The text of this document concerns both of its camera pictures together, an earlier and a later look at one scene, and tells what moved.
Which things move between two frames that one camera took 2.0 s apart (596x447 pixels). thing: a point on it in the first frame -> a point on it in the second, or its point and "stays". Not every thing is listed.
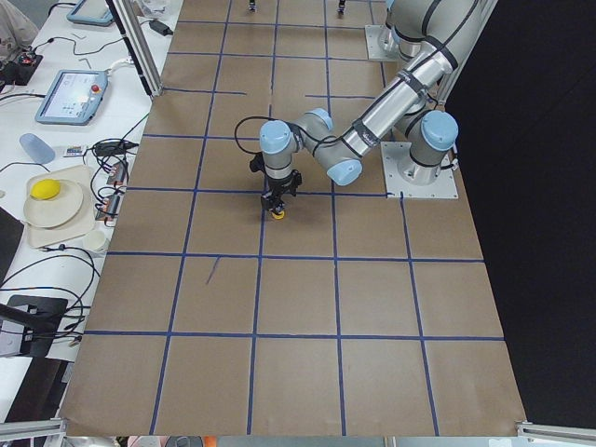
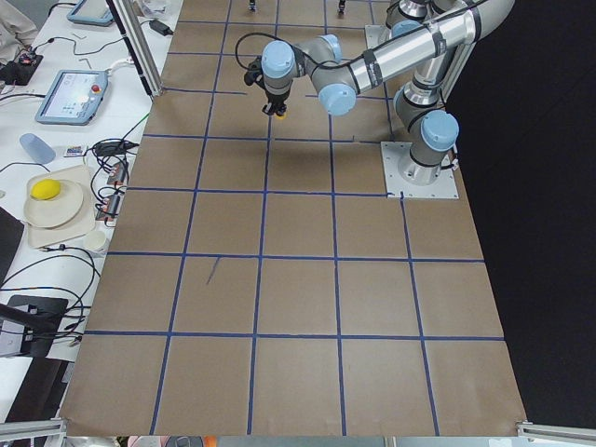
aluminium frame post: (133, 28) stays
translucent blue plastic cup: (42, 153) stays
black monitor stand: (42, 317) stays
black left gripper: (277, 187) -> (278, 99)
